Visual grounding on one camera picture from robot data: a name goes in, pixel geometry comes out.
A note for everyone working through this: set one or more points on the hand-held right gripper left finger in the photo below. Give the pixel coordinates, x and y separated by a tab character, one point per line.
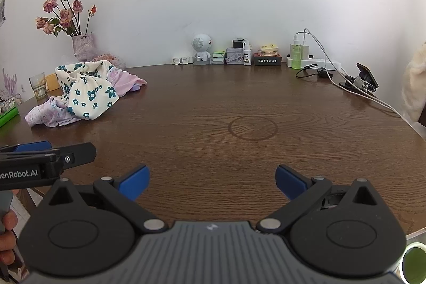
134	182

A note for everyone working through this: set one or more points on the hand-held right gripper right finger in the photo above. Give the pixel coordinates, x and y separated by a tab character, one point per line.
289	181

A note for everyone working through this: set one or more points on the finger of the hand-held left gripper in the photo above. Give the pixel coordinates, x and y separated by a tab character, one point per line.
33	146
81	152

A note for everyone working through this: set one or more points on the cream garment with teal flowers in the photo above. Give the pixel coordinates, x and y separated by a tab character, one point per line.
90	94

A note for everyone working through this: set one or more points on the person's left hand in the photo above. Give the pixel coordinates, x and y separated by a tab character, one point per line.
9	220

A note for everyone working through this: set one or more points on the lilac floral garment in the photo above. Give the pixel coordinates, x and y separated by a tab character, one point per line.
46	112

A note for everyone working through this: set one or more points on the clear glass cup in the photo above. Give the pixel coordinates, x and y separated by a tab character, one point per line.
37	87

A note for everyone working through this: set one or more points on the yellow mug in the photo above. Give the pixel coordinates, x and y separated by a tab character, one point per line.
51	81

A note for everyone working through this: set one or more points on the dried lavender bunch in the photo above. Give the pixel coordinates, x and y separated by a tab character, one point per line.
8	81

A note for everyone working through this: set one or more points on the clear bag with orange contents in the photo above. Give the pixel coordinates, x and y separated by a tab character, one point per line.
109	58

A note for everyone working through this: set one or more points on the lilac wrapped vase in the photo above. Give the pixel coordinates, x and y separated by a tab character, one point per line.
83	46

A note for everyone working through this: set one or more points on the black phone holder clamp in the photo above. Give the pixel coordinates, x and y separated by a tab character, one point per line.
349	82

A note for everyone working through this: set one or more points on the white power strip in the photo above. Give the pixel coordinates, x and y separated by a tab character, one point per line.
319	62

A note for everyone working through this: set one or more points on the red and black box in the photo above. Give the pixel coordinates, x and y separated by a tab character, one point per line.
266	60

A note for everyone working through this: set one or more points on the green spray bottle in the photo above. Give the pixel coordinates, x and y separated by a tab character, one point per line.
295	57

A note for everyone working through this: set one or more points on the white charger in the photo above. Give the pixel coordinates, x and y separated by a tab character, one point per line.
305	52

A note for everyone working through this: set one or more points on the white spray bottle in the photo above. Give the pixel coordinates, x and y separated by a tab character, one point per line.
247	57

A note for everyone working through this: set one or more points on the white plastic clip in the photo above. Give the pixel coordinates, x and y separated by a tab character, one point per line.
182	60

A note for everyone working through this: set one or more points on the black phone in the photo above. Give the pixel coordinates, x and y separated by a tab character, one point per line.
367	74

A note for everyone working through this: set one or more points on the yellow tissue packet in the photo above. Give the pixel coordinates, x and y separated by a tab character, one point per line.
269	47

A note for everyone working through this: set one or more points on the grey floral tin box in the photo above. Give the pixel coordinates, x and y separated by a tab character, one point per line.
233	57

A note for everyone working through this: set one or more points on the dark brown chair back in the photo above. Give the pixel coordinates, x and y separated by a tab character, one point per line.
422	121

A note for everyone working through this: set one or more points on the small black box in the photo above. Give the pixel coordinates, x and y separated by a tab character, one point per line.
237	44

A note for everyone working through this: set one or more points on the green round container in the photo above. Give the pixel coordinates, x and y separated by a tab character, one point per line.
414	265

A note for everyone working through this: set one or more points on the white round robot speaker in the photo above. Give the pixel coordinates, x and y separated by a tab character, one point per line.
201	43

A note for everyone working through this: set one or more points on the cream fluffy coat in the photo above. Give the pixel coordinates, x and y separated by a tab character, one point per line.
416	87

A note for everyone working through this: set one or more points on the wall poster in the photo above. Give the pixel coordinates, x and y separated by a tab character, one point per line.
2	11

